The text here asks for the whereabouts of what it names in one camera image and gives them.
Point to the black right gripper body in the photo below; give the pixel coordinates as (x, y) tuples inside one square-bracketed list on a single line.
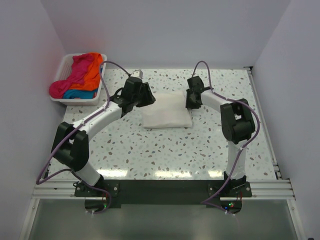
[(190, 103)]

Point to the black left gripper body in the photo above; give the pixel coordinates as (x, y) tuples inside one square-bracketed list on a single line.
[(144, 98)]

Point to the white t-shirt red print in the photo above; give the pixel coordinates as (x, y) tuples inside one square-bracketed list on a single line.
[(168, 111)]

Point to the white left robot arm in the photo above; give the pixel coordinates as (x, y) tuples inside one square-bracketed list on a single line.
[(71, 142)]

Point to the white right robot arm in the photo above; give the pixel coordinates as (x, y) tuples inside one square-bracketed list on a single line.
[(237, 125)]

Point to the orange t-shirt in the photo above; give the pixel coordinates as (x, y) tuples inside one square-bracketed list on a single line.
[(92, 77)]

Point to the blue t-shirt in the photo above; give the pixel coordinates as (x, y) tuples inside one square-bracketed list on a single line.
[(80, 94)]

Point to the pink t-shirt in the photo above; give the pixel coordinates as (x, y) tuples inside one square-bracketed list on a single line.
[(79, 67)]

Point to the white plastic basket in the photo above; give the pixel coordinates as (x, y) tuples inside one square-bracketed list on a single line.
[(65, 70)]

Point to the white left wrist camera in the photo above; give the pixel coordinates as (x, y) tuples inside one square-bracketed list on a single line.
[(137, 74)]

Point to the aluminium rail frame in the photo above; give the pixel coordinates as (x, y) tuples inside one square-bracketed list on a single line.
[(278, 189)]

